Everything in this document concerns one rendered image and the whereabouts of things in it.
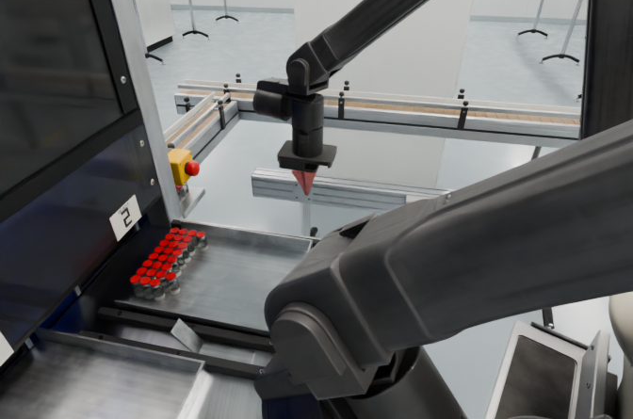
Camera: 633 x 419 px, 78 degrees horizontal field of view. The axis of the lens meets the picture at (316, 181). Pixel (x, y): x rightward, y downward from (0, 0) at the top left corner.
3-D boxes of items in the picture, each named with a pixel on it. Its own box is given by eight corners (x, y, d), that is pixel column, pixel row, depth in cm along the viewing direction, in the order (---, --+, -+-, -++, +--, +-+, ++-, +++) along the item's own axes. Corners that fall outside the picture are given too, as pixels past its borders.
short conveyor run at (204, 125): (154, 221, 110) (141, 173, 101) (105, 214, 113) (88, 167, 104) (243, 121, 166) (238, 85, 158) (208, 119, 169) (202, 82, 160)
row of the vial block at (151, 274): (142, 298, 82) (137, 283, 80) (185, 242, 97) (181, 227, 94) (152, 300, 82) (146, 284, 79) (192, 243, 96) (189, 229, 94)
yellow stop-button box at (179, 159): (158, 184, 105) (152, 160, 101) (171, 169, 111) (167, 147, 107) (184, 186, 104) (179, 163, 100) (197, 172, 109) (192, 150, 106)
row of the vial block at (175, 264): (152, 300, 82) (147, 284, 79) (193, 243, 96) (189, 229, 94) (161, 302, 81) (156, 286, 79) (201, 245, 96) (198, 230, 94)
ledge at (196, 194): (139, 212, 110) (137, 207, 109) (163, 187, 121) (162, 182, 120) (185, 218, 108) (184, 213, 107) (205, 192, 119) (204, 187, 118)
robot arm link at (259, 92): (306, 61, 61) (331, 56, 68) (246, 50, 65) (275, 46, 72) (301, 135, 66) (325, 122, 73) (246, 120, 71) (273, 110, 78)
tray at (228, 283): (119, 313, 79) (114, 300, 77) (183, 231, 101) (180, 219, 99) (281, 345, 73) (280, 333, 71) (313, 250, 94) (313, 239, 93)
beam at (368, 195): (252, 196, 192) (251, 175, 185) (258, 187, 198) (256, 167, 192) (618, 241, 164) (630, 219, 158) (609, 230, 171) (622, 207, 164)
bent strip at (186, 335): (176, 352, 72) (170, 331, 69) (184, 338, 74) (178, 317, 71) (250, 366, 70) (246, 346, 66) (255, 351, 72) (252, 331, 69)
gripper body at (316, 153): (286, 147, 78) (285, 113, 74) (336, 153, 77) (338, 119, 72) (276, 164, 73) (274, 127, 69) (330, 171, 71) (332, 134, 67)
